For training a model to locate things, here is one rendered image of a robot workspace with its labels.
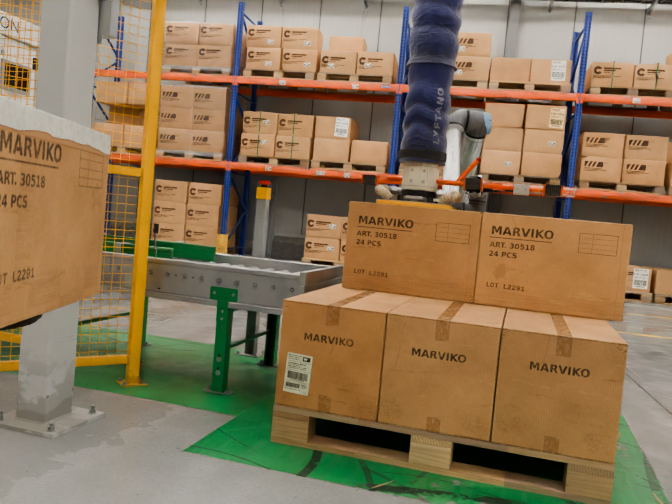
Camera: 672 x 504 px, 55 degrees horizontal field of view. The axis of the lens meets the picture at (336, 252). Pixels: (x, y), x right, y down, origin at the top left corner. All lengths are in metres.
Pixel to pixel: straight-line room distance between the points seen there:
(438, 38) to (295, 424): 1.79
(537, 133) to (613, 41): 2.51
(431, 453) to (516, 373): 0.41
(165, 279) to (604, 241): 1.96
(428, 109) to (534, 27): 9.14
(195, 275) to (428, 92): 1.37
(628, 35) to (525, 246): 9.64
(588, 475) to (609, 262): 0.91
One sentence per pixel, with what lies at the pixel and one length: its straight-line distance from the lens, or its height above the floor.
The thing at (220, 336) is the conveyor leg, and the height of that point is 0.27.
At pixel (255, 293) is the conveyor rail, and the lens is 2.96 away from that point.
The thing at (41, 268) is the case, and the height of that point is 0.72.
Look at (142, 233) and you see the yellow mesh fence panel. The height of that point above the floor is 0.71.
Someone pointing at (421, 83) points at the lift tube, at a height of 1.51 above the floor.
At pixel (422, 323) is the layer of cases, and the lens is 2.30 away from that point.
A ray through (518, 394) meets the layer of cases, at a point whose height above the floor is 0.33.
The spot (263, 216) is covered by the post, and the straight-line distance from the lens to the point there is 3.82.
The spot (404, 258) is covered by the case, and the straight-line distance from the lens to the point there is 2.91.
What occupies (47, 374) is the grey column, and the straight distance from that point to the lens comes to 2.63.
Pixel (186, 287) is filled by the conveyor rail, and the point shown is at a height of 0.47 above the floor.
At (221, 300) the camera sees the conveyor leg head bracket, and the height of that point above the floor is 0.44.
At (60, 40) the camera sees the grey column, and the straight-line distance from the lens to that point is 2.61.
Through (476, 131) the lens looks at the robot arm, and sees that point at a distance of 3.65.
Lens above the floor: 0.87
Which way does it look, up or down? 3 degrees down
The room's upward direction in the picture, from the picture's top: 5 degrees clockwise
